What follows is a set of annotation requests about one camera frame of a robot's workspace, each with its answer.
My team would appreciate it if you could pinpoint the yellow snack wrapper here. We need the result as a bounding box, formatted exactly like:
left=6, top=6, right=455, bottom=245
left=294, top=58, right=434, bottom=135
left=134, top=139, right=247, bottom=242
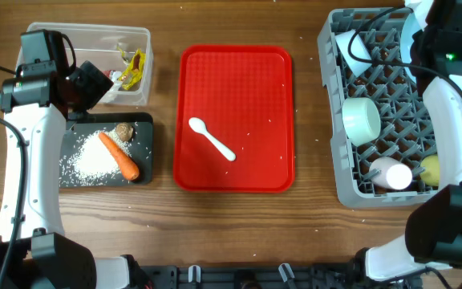
left=118, top=49, right=146, bottom=91

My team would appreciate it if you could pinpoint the brown food scrap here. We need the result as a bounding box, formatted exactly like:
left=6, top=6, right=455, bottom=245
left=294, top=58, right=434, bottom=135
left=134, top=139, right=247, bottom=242
left=115, top=123, right=134, bottom=142

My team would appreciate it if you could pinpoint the white rice pile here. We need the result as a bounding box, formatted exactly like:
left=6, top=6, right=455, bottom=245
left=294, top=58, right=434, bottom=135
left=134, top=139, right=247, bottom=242
left=58, top=122, right=152, bottom=188

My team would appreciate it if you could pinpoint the orange carrot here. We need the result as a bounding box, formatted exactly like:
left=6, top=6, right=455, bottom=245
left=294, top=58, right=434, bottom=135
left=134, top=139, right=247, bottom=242
left=98, top=132, right=140, bottom=181

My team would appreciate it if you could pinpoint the white spoon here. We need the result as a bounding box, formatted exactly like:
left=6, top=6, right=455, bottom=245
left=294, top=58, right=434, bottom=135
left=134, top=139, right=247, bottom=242
left=188, top=117, right=236, bottom=161

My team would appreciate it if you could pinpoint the light blue bowl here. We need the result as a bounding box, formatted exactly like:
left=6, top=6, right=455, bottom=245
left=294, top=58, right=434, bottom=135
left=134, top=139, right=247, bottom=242
left=335, top=29, right=371, bottom=76

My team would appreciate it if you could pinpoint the green bowl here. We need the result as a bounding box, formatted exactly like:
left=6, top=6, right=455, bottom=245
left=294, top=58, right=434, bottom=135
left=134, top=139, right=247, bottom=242
left=342, top=97, right=381, bottom=146

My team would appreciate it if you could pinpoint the pink plastic cup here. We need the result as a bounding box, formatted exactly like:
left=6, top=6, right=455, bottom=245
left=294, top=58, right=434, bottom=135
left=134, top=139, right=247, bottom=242
left=369, top=157, right=412, bottom=190

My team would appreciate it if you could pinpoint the yellow plastic cup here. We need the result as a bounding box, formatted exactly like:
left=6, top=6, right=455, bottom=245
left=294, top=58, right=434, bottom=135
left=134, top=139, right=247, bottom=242
left=419, top=155, right=440, bottom=186

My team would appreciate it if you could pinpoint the red foil wrapper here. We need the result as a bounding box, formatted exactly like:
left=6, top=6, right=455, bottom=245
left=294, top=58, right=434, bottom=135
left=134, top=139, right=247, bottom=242
left=103, top=70, right=114, bottom=78

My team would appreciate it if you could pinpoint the light blue plate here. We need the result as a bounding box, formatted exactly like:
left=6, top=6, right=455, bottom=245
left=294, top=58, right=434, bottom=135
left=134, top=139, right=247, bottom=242
left=400, top=16, right=462, bottom=96

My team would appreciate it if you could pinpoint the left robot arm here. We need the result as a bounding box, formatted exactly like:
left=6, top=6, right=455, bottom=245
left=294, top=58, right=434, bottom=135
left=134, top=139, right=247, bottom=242
left=0, top=30, right=133, bottom=288

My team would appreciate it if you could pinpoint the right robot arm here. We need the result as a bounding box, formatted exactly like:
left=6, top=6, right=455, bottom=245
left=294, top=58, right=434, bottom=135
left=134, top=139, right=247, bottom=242
left=364, top=1, right=462, bottom=283

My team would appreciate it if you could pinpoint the grey dishwasher rack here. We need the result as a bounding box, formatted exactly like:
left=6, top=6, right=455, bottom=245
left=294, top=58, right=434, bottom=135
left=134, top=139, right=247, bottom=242
left=318, top=8, right=439, bottom=208

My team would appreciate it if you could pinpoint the clear plastic bin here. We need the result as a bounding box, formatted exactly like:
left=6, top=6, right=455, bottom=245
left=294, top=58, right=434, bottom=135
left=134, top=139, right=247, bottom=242
left=27, top=22, right=154, bottom=107

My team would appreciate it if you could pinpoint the black plastic tray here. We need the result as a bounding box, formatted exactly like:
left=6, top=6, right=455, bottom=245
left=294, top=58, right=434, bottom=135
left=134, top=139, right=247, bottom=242
left=58, top=112, right=155, bottom=189

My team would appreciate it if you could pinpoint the red serving tray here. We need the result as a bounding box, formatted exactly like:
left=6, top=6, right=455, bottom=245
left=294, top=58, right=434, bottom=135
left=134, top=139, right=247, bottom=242
left=173, top=45, right=295, bottom=193

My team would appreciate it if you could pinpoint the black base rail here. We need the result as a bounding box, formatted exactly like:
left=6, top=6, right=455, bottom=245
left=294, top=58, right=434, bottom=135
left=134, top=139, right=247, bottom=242
left=142, top=263, right=423, bottom=289

